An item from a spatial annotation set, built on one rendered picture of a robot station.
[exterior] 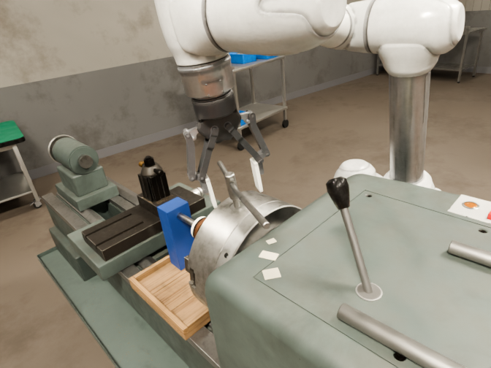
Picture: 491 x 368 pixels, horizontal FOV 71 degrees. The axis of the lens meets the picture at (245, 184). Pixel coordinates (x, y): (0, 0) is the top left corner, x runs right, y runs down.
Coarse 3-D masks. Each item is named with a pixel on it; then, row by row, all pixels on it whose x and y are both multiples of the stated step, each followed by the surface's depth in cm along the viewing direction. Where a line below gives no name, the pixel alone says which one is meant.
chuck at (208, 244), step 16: (256, 192) 86; (224, 208) 78; (208, 224) 77; (224, 224) 75; (208, 240) 75; (224, 240) 72; (192, 256) 77; (208, 256) 73; (208, 272) 73; (192, 288) 80
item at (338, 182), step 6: (330, 180) 49; (336, 180) 49; (342, 180) 49; (330, 186) 49; (336, 186) 49; (342, 186) 49; (348, 186) 49; (330, 192) 49; (336, 192) 49; (342, 192) 49; (348, 192) 49; (336, 198) 49; (342, 198) 49; (348, 198) 49; (336, 204) 49; (342, 204) 49; (348, 204) 49
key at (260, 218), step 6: (222, 168) 79; (234, 186) 72; (234, 192) 71; (240, 192) 69; (240, 198) 66; (246, 198) 65; (246, 204) 62; (252, 204) 61; (252, 210) 58; (258, 216) 55; (264, 222) 53; (264, 228) 53
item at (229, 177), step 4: (228, 172) 74; (232, 172) 74; (224, 176) 73; (228, 176) 73; (232, 176) 73; (228, 180) 73; (232, 180) 73; (228, 184) 74; (236, 184) 74; (228, 188) 75; (232, 192) 75; (232, 196) 75; (236, 196) 75; (232, 200) 77; (236, 200) 76; (236, 204) 77
